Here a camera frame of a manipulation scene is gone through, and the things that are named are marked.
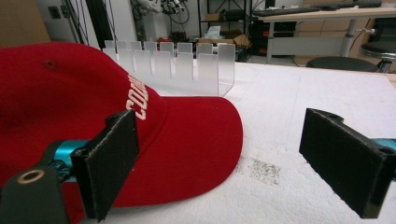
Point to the clear acrylic slotted rack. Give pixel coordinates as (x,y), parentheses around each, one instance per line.
(174,67)

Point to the light wooden desk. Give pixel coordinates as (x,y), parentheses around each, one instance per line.
(327,15)

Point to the open cardboard box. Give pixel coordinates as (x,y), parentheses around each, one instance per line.
(232,38)

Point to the black metal shelf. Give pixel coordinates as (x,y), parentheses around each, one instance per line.
(224,15)

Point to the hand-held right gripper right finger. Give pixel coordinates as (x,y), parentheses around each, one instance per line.
(345,161)

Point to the brown wooden board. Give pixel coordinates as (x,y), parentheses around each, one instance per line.
(21,21)

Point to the red baseball cap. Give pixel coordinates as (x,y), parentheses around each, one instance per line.
(77,124)

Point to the black round stool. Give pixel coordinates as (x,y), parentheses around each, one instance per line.
(341,63)
(379,49)

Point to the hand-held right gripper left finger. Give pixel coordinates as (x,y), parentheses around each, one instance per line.
(107,168)

